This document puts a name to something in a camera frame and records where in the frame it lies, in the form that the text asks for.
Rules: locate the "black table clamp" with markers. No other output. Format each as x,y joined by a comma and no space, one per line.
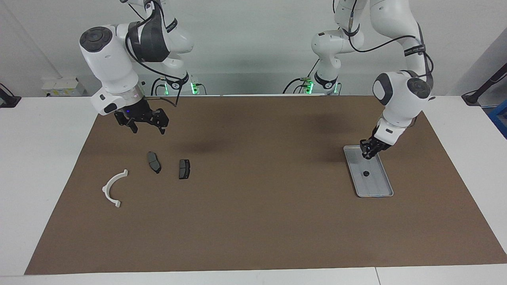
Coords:
8,99

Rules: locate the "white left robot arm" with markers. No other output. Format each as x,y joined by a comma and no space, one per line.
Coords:
400,99

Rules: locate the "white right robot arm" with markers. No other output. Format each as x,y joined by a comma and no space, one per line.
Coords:
111,67

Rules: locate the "rectangular dark brake pad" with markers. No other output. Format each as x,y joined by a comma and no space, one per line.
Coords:
184,169

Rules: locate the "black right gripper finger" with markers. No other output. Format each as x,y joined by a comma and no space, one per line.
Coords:
133,126
163,126

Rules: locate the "brown table mat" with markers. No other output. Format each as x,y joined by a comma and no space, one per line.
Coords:
253,221

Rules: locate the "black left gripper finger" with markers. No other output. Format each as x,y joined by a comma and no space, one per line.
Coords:
363,147
370,155

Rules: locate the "silver metal tray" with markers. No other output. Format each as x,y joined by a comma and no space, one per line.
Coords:
376,186

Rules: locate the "elongated dark brake pad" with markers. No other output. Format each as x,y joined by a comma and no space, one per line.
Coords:
154,162

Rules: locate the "blue bin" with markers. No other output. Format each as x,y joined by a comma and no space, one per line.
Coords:
500,116

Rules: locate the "white curved plastic bracket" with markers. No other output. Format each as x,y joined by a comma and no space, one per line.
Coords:
105,190

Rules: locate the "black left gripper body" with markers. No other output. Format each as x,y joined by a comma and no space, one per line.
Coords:
379,146

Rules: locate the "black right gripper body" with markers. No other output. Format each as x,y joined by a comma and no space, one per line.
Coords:
142,114

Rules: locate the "white cardboard box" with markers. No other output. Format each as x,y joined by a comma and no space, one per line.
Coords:
59,87

